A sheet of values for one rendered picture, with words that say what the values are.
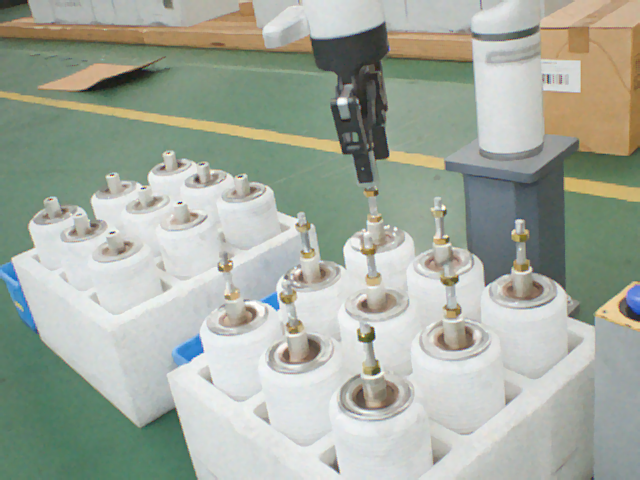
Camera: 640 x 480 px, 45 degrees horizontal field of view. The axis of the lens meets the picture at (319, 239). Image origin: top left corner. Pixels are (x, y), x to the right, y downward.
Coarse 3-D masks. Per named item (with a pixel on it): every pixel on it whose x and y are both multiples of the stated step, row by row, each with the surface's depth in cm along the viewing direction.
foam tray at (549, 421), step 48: (576, 336) 90; (192, 384) 93; (528, 384) 83; (576, 384) 85; (192, 432) 97; (240, 432) 85; (432, 432) 79; (480, 432) 78; (528, 432) 80; (576, 432) 88
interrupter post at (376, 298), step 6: (366, 288) 88; (372, 288) 87; (378, 288) 87; (384, 288) 88; (366, 294) 89; (372, 294) 88; (378, 294) 88; (384, 294) 88; (372, 300) 88; (378, 300) 88; (384, 300) 89; (372, 306) 89; (378, 306) 88; (384, 306) 89
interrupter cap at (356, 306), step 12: (396, 288) 91; (348, 300) 90; (360, 300) 90; (396, 300) 89; (408, 300) 88; (348, 312) 88; (360, 312) 88; (372, 312) 88; (384, 312) 87; (396, 312) 87
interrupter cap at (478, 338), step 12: (432, 324) 83; (468, 324) 82; (480, 324) 82; (420, 336) 82; (432, 336) 81; (468, 336) 81; (480, 336) 80; (432, 348) 80; (444, 348) 79; (456, 348) 79; (468, 348) 78; (480, 348) 78; (444, 360) 78; (456, 360) 77
